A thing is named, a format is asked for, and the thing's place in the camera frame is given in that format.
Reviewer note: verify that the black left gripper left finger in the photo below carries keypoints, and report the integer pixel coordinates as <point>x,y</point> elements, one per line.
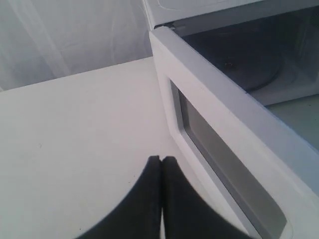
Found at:
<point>138,215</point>

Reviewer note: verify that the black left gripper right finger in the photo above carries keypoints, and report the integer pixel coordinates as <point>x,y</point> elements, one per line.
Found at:
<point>185,214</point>

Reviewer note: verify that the white microwave door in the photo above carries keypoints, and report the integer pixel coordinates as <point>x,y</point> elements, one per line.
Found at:
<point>258,166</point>

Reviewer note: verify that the glass microwave turntable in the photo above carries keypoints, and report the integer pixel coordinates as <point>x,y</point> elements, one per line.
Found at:
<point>254,67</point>

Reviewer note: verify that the white microwave oven body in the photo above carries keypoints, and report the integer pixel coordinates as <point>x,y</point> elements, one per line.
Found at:
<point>211,26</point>

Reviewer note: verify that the white background curtain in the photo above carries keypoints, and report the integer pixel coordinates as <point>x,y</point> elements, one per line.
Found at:
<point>42,40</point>

